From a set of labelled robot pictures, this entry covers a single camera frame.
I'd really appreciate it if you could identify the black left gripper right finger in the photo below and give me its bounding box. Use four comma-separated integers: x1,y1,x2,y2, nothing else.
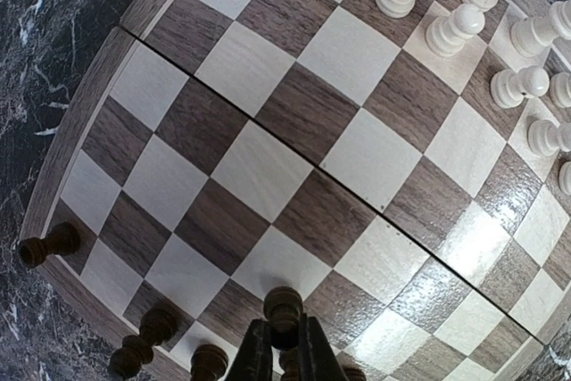
298,313,347,381

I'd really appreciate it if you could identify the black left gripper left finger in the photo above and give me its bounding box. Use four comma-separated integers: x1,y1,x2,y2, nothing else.
225,319,272,381

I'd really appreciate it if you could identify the dark wooden chess pawn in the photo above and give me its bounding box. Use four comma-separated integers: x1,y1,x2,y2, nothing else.
263,286,303,351
190,344,228,381

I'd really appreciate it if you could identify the dark wooden chess knight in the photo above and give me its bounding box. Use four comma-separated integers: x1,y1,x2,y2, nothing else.
107,307,178,380

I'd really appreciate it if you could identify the dark wooden chess rook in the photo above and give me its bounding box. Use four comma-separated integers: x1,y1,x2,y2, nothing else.
19,222,80,269

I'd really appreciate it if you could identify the wooden folding chess board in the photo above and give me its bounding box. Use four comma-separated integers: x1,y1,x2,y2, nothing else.
21,0,570,380

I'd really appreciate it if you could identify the white chess pieces row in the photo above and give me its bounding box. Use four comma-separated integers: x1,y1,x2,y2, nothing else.
307,0,571,197

